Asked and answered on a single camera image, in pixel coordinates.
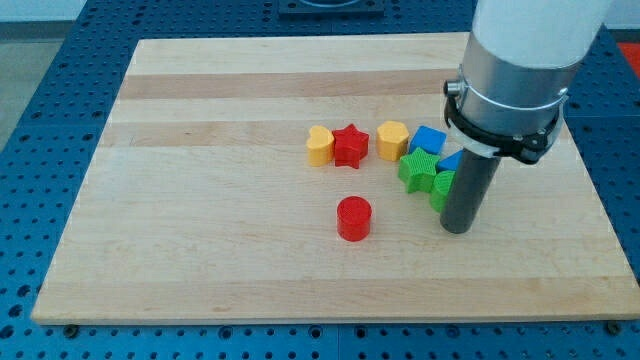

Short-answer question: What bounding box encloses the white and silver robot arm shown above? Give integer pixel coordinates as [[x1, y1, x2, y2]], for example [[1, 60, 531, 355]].
[[444, 0, 612, 164]]

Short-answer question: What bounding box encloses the yellow heart block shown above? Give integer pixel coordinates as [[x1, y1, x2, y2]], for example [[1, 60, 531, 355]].
[[306, 125, 335, 167]]

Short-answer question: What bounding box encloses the red cylinder block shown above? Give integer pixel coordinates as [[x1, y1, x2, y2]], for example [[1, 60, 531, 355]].
[[336, 196, 372, 242]]

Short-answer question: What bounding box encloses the red star block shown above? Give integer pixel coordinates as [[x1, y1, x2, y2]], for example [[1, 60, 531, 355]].
[[332, 124, 369, 169]]

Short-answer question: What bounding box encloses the yellow hexagon block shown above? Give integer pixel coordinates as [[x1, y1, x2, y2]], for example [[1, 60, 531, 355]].
[[376, 121, 409, 162]]

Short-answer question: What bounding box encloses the green star block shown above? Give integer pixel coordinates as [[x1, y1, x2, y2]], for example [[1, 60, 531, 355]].
[[398, 148, 440, 193]]

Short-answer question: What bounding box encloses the blue cube block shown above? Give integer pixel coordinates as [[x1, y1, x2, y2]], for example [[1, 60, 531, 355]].
[[409, 125, 447, 155]]

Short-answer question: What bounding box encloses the green cylinder block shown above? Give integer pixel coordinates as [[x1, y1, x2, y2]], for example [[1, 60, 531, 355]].
[[429, 170, 456, 213]]

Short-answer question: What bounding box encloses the light wooden board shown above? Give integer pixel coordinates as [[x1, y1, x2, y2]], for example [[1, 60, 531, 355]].
[[31, 33, 639, 325]]

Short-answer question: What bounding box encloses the blue block behind rod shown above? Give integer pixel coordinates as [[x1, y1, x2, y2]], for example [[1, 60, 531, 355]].
[[436, 150, 463, 172]]

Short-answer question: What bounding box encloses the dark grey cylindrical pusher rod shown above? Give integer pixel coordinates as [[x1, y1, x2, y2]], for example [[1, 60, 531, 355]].
[[440, 150, 501, 234]]

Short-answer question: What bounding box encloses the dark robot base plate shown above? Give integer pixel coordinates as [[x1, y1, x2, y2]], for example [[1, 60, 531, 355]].
[[277, 0, 385, 18]]

